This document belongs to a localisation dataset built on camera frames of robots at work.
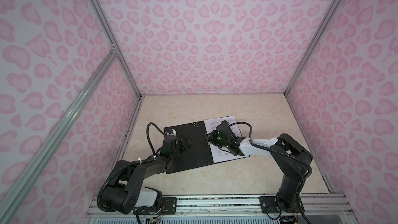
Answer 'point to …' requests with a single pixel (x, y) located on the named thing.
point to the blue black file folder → (198, 155)
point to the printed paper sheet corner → (219, 155)
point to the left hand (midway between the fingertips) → (189, 141)
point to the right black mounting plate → (268, 205)
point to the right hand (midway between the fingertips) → (205, 135)
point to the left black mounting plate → (169, 207)
